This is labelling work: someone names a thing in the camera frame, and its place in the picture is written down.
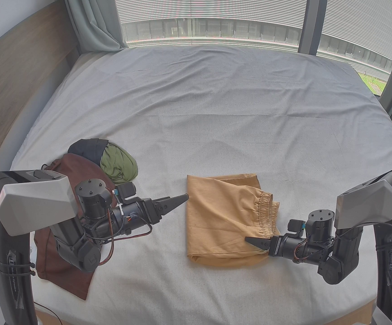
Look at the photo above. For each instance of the black garment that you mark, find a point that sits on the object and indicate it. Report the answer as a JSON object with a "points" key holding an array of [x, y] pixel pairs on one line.
{"points": [[86, 151]]}

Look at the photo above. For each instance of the window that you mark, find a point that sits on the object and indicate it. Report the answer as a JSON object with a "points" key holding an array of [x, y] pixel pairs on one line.
{"points": [[216, 8]]}

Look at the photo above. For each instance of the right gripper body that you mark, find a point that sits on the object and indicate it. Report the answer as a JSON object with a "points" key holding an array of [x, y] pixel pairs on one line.
{"points": [[289, 248]]}

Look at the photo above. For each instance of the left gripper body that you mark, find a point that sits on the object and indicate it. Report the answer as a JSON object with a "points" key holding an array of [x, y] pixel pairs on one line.
{"points": [[138, 213]]}

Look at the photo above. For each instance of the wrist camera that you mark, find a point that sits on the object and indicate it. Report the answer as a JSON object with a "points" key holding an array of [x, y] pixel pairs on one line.
{"points": [[126, 190], [295, 225]]}

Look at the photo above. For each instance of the bed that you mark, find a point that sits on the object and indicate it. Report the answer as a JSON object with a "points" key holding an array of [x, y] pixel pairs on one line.
{"points": [[250, 113]]}

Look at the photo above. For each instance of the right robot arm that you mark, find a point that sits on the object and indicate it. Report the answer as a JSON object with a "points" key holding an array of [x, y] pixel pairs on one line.
{"points": [[365, 205]]}

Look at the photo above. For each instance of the green garment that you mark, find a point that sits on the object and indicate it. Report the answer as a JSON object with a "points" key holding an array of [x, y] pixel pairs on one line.
{"points": [[118, 164]]}

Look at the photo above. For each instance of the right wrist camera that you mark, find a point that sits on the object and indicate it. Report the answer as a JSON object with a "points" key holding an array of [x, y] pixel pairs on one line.
{"points": [[295, 225]]}

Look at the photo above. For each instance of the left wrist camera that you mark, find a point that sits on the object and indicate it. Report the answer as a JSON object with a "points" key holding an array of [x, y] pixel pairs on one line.
{"points": [[126, 190]]}

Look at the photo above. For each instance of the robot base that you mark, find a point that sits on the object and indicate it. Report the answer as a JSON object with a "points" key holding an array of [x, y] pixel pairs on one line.
{"points": [[385, 321]]}

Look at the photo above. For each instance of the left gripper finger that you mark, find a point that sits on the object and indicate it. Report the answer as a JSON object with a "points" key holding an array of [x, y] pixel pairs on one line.
{"points": [[167, 210], [169, 200]]}

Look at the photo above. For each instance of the tan shorts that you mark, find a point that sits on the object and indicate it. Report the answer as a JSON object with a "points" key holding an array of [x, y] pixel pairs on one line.
{"points": [[223, 222]]}

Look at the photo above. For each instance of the brown shorts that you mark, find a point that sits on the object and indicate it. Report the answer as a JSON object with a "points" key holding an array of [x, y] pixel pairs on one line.
{"points": [[64, 283]]}

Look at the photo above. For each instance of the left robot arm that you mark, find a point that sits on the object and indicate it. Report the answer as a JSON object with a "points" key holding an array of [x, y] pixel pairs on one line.
{"points": [[33, 201]]}

